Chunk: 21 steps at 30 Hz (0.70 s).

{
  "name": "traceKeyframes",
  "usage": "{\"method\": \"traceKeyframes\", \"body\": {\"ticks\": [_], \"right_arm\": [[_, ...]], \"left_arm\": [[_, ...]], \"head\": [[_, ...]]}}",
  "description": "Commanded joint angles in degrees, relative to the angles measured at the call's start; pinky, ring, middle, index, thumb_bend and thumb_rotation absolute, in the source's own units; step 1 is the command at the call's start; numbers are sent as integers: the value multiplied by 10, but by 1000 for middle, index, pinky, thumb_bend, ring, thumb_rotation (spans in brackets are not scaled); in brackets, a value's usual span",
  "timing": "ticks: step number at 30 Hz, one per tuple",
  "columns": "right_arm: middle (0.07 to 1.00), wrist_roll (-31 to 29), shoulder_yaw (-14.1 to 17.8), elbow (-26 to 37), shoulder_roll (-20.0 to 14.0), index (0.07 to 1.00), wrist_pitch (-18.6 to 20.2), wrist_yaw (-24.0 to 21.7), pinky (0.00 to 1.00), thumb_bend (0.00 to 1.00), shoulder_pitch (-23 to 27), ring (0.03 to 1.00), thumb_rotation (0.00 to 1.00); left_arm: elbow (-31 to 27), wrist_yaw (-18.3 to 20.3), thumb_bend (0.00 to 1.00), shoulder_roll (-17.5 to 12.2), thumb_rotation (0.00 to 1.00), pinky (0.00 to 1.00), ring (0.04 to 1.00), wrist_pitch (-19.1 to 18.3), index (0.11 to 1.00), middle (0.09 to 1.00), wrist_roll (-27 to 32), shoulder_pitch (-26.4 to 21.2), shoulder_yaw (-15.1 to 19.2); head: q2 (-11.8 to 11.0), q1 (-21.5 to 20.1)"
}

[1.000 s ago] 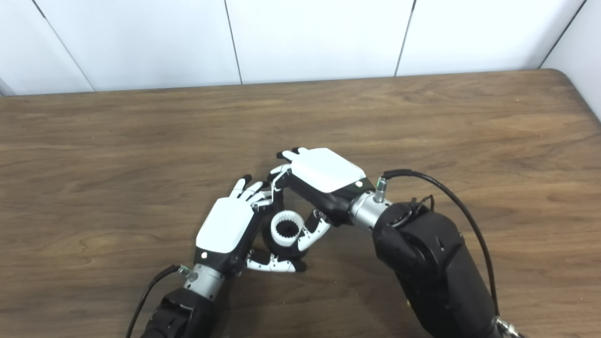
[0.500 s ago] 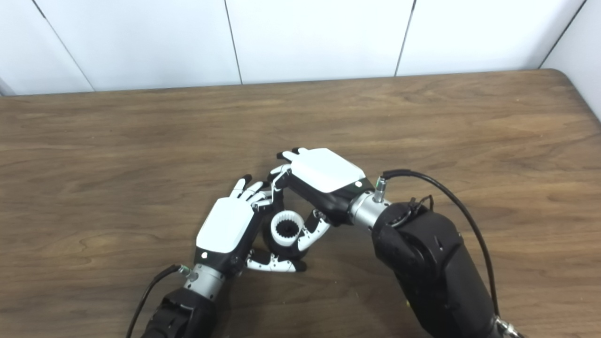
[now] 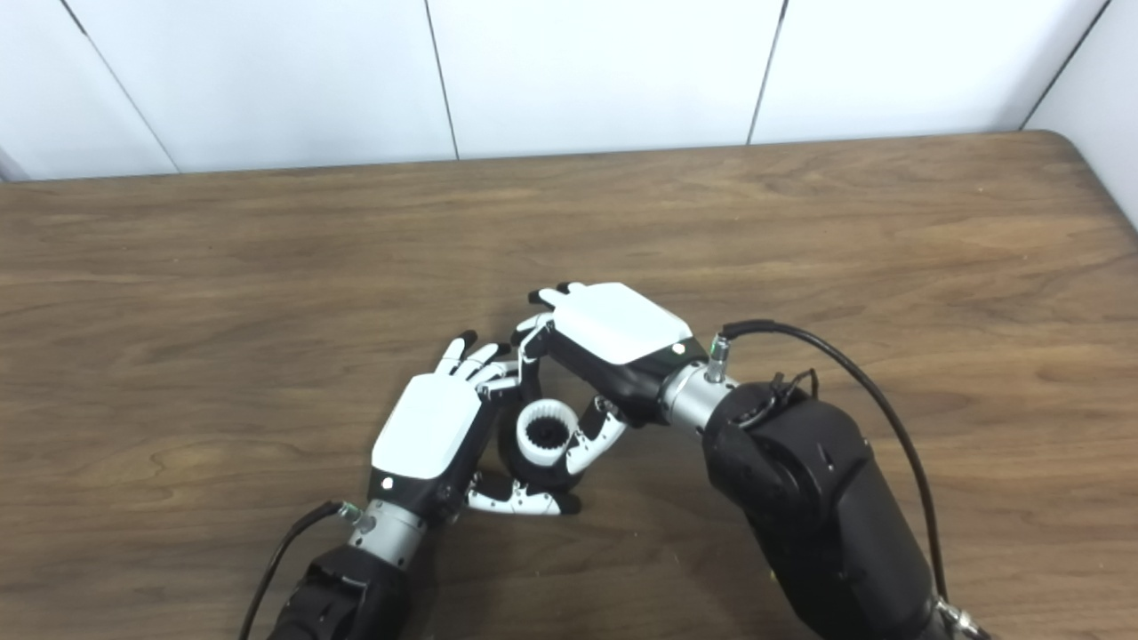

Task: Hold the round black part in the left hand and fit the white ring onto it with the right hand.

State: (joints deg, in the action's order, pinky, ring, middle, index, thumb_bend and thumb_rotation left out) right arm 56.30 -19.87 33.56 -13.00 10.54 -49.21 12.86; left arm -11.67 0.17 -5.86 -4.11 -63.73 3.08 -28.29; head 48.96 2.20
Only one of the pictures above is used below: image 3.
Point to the white and black right hand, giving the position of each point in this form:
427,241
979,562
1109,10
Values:
618,324

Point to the white and black left hand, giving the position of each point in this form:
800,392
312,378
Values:
427,427

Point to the round black part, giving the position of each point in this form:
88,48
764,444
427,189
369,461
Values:
542,477

